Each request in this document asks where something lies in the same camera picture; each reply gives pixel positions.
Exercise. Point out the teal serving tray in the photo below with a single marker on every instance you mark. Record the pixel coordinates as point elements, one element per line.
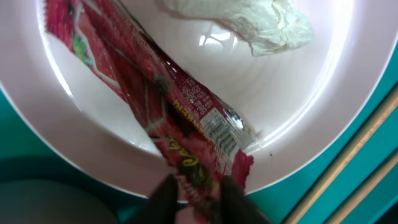
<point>25,156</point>

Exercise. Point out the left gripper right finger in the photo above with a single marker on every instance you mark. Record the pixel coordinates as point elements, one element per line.
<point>235,208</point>

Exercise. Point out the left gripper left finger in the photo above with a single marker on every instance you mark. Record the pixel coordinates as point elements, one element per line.
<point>161,206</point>

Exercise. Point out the large white plate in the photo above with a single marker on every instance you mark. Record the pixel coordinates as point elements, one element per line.
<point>298,101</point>

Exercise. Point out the red snack wrapper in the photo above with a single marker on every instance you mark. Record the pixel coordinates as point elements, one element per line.
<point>200,136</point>

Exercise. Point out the white napkin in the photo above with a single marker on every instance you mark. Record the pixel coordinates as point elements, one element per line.
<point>270,26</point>

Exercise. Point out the right wooden chopstick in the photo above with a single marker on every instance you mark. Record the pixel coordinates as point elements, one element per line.
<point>363,191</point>

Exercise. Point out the left wooden chopstick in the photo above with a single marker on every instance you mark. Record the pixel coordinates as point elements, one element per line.
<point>382,112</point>

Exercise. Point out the wooden chopstick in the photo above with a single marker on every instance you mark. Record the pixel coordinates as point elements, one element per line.
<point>363,191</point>
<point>382,112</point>

